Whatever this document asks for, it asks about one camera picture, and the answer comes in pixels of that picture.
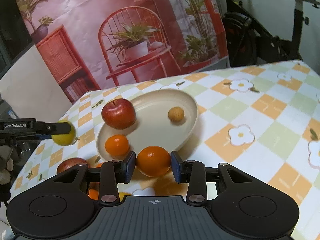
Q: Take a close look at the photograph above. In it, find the checkered floral tablecloth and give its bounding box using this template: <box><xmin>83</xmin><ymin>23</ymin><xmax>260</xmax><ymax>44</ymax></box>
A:
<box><xmin>15</xmin><ymin>59</ymin><xmax>320</xmax><ymax>240</ymax></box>

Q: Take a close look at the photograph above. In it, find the person's left hand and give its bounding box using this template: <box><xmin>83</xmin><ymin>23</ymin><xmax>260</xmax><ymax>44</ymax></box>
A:
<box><xmin>0</xmin><ymin>144</ymin><xmax>14</xmax><ymax>188</ymax></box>

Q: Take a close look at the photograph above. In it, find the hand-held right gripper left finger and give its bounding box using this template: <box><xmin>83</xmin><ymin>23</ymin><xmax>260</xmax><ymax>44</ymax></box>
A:
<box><xmin>51</xmin><ymin>151</ymin><xmax>137</xmax><ymax>205</ymax></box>

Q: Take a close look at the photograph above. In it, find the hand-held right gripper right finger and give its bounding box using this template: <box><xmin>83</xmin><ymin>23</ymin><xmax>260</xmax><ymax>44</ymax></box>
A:
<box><xmin>171</xmin><ymin>151</ymin><xmax>253</xmax><ymax>205</ymax></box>

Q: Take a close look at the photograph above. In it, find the brown kiwi fruit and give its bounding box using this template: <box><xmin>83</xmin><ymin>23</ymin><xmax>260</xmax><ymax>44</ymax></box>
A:
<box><xmin>167</xmin><ymin>107</ymin><xmax>185</xmax><ymax>122</ymax></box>

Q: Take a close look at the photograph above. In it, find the printed backdrop cloth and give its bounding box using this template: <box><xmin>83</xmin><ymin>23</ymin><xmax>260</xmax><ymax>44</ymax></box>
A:
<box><xmin>15</xmin><ymin>0</ymin><xmax>229</xmax><ymax>105</ymax></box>

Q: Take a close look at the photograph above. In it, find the dark red apple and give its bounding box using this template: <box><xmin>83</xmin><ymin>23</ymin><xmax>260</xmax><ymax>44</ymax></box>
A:
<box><xmin>56</xmin><ymin>157</ymin><xmax>90</xmax><ymax>175</ymax></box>

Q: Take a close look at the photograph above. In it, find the beige round plate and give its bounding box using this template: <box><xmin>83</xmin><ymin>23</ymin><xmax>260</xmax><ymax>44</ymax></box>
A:
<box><xmin>96</xmin><ymin>89</ymin><xmax>199</xmax><ymax>161</ymax></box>

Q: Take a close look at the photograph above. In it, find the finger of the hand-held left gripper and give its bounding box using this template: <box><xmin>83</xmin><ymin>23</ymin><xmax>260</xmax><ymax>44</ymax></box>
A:
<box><xmin>35</xmin><ymin>121</ymin><xmax>72</xmax><ymax>140</ymax></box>

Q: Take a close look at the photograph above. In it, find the dark window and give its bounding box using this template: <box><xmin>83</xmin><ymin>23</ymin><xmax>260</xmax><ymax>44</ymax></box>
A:
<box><xmin>0</xmin><ymin>0</ymin><xmax>33</xmax><ymax>79</ymax></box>

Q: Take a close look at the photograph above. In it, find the black exercise bike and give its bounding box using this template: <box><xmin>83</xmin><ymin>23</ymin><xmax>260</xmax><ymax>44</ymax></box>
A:
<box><xmin>221</xmin><ymin>0</ymin><xmax>320</xmax><ymax>68</ymax></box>

